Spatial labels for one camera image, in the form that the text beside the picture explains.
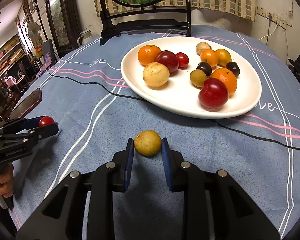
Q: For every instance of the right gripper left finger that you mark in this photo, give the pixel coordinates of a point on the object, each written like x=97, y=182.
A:
x=82, y=204

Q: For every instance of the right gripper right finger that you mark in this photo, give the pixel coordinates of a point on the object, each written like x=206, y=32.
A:
x=215, y=205

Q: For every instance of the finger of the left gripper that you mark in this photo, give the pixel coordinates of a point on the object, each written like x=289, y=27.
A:
x=14, y=126
x=36, y=132

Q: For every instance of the red tomato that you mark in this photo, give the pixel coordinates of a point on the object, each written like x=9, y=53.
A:
x=183, y=60
x=46, y=120

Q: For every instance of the small green-yellow fruit top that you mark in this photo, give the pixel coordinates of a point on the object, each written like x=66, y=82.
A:
x=147, y=143

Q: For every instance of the small green-yellow fruit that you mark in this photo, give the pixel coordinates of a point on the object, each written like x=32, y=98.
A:
x=147, y=143
x=198, y=78

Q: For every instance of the beige passion fruit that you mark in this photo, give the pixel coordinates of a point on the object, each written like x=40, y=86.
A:
x=202, y=46
x=155, y=74

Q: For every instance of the large orange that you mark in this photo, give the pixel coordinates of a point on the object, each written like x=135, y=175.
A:
x=147, y=54

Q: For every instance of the orange tangerine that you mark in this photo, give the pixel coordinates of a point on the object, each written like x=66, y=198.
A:
x=227, y=77

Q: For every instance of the dark purple plum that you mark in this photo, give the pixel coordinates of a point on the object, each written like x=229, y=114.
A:
x=234, y=68
x=205, y=67

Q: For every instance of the large dark red plum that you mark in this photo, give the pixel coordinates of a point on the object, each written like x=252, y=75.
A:
x=169, y=59

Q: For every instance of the small yellow-orange tomato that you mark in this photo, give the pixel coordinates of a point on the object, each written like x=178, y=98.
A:
x=224, y=57

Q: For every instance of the person's left hand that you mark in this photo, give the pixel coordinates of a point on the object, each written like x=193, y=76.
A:
x=7, y=181

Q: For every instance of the red smartphone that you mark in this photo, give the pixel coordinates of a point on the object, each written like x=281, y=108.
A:
x=27, y=105

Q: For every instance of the white kettle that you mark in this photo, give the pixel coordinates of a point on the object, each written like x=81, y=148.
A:
x=84, y=37

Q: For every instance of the white oval plate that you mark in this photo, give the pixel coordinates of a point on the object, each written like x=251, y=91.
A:
x=179, y=95

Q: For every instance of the dark framed painting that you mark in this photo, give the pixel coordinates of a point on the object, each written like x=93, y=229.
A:
x=64, y=24

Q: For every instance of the round goldfish screen on stand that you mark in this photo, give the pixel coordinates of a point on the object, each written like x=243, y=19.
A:
x=150, y=6

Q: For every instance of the wall power strip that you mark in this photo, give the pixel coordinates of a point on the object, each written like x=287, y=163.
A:
x=272, y=17

